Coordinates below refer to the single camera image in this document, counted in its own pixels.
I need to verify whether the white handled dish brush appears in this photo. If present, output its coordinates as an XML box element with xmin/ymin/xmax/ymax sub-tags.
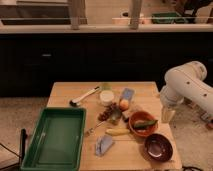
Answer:
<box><xmin>69</xmin><ymin>86</ymin><xmax>100</xmax><ymax>107</ymax></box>

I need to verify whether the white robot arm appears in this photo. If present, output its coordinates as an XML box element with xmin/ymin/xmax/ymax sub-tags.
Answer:
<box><xmin>159</xmin><ymin>61</ymin><xmax>213</xmax><ymax>122</ymax></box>

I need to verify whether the green plastic tray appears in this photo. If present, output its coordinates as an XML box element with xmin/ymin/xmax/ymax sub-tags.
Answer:
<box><xmin>21</xmin><ymin>108</ymin><xmax>86</xmax><ymax>171</ymax></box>

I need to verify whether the orange bowl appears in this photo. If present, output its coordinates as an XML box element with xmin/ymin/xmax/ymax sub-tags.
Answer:
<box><xmin>128</xmin><ymin>111</ymin><xmax>158</xmax><ymax>137</ymax></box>

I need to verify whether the green pepper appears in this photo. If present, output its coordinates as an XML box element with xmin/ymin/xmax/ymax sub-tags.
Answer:
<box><xmin>133</xmin><ymin>120</ymin><xmax>157</xmax><ymax>130</ymax></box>

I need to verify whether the dark purple bowl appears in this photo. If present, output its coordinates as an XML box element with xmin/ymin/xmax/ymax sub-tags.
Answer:
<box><xmin>145</xmin><ymin>133</ymin><xmax>173</xmax><ymax>162</ymax></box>

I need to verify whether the brown block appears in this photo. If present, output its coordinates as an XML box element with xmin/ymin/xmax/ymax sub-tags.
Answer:
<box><xmin>122</xmin><ymin>110</ymin><xmax>131</xmax><ymax>121</ymax></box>

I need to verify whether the orange fruit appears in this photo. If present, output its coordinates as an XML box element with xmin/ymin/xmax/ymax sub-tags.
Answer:
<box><xmin>119</xmin><ymin>99</ymin><xmax>129</xmax><ymax>111</ymax></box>

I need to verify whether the green small cup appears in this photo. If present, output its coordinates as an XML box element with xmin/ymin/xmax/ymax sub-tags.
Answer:
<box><xmin>110</xmin><ymin>110</ymin><xmax>122</xmax><ymax>125</ymax></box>

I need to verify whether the dark grape bunch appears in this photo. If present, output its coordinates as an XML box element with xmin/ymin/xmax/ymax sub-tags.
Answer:
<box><xmin>98</xmin><ymin>103</ymin><xmax>117</xmax><ymax>121</ymax></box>

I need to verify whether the yellow banana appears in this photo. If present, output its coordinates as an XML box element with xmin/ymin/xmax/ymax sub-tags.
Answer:
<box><xmin>106</xmin><ymin>128</ymin><xmax>130</xmax><ymax>136</ymax></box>

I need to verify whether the white round cup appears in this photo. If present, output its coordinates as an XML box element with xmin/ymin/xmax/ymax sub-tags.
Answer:
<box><xmin>100</xmin><ymin>90</ymin><xmax>114</xmax><ymax>106</ymax></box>

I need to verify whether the light green cup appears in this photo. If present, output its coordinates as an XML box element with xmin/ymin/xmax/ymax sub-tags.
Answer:
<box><xmin>100</xmin><ymin>82</ymin><xmax>112</xmax><ymax>91</ymax></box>

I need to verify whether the green background bin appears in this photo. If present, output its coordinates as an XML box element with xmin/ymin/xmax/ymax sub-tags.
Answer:
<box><xmin>151</xmin><ymin>12</ymin><xmax>187</xmax><ymax>24</ymax></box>

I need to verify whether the black stand pole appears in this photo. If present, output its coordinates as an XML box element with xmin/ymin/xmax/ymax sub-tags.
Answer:
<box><xmin>19</xmin><ymin>129</ymin><xmax>27</xmax><ymax>164</ymax></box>

